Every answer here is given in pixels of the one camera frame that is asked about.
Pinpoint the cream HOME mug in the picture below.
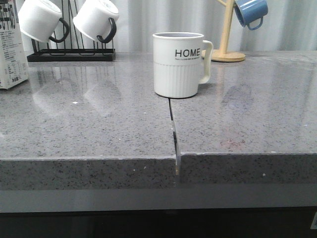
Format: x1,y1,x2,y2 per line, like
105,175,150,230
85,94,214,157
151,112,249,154
153,32,214,99

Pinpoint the blue white milk carton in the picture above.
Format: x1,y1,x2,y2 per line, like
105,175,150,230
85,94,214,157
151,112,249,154
0,0,29,89

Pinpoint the wooden mug tree stand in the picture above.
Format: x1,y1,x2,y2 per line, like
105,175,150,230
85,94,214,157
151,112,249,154
212,0,246,62

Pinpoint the white enamel mug right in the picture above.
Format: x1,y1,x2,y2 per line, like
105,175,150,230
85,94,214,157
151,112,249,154
73,0,119,44

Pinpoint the white enamel mug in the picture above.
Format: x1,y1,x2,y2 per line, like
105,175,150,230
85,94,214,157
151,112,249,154
73,0,119,44
18,0,69,43

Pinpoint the blue enamel mug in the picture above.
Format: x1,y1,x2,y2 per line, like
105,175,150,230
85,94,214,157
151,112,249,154
234,0,268,31

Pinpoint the white enamel mug left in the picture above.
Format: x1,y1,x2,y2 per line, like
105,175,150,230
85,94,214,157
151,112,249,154
18,0,69,43

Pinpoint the black wire mug rack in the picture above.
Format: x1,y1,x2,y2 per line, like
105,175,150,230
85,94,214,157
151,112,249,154
27,0,115,62

